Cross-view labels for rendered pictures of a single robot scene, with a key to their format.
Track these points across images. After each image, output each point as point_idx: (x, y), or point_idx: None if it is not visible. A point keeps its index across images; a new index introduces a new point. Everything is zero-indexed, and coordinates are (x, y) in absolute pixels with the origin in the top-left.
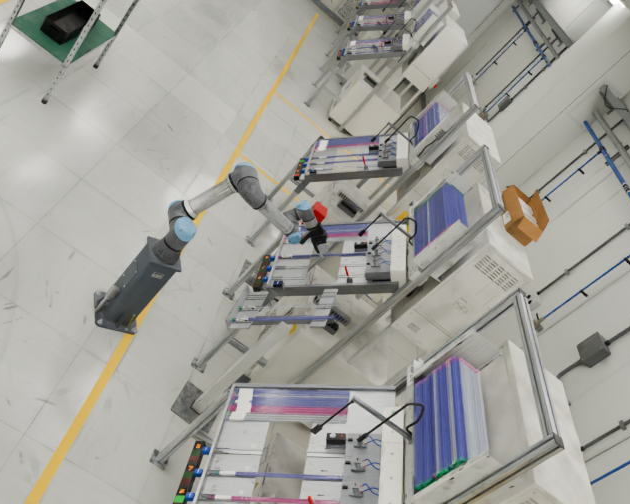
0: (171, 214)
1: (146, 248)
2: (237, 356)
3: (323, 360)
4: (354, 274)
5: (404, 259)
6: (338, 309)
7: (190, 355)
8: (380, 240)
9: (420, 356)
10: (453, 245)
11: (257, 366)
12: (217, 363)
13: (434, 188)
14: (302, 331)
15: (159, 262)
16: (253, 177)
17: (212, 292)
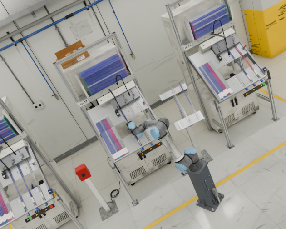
0: (189, 161)
1: (201, 173)
2: (161, 174)
3: None
4: (137, 105)
5: (125, 84)
6: (129, 132)
7: (185, 177)
8: (127, 90)
9: None
10: (125, 55)
11: (166, 154)
12: (174, 172)
13: (81, 84)
14: None
15: (203, 161)
16: (161, 121)
17: (144, 204)
